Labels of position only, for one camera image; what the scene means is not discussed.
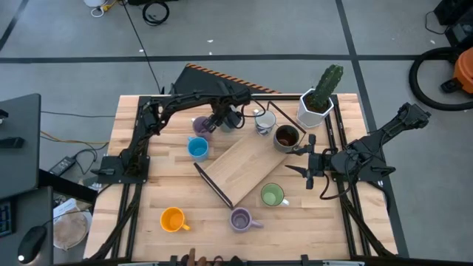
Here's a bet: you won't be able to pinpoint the teal brown glazed mug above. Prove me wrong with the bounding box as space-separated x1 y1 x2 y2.
273 124 301 154

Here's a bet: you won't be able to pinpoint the black mat hazard stripe edge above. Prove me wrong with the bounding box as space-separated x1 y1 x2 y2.
173 62 282 95

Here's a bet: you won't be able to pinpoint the green cactus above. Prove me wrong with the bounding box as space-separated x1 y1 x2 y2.
309 64 344 112

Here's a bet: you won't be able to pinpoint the light blue mug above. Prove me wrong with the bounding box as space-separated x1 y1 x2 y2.
186 136 210 163

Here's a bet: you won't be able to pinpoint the black equipment case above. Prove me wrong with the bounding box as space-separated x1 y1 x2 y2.
434 0 473 47

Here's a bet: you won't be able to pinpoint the white blue patterned mug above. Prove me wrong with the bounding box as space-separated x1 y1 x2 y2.
253 108 278 137

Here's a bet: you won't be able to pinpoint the yellow orange mug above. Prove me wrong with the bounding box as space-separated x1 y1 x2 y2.
159 206 191 233

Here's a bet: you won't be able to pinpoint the wooden shelf black metal frame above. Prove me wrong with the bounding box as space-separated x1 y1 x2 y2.
193 100 307 211

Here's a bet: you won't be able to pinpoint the person's hand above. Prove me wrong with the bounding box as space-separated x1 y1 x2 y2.
180 248 243 266

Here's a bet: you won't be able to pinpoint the white hexagonal planter pot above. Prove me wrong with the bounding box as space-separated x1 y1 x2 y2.
296 87 335 129

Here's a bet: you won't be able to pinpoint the black computer mouse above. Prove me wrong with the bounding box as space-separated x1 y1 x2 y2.
17 225 48 265

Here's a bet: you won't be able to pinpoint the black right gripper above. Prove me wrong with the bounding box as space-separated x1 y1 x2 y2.
284 133 336 191

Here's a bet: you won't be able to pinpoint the white paper sheet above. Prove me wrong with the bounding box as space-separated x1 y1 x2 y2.
53 198 79 219

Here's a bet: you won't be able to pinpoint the green mug white handle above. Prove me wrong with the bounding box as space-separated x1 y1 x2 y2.
260 183 290 208

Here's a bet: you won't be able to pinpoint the black power adapter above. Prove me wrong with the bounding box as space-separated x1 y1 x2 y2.
48 156 77 177

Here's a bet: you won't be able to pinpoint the black coiled cable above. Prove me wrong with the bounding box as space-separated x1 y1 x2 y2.
142 1 171 27

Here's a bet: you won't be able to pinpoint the pale purple ribbed mug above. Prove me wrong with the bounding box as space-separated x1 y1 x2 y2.
228 207 265 233

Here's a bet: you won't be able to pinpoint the black table frame rails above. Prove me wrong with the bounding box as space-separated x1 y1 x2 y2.
83 94 398 262

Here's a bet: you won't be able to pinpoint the black desk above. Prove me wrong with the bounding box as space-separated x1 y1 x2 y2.
0 93 41 200
0 186 55 266

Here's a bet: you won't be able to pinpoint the orange shop vacuum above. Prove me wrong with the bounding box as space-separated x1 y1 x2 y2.
439 47 473 95

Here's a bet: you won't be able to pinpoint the black vacuum hose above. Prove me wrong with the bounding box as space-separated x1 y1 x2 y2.
408 47 473 112

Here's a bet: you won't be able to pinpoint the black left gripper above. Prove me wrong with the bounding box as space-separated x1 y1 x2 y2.
202 103 245 134

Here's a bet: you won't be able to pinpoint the tan round bowl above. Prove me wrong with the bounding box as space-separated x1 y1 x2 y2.
53 210 93 251

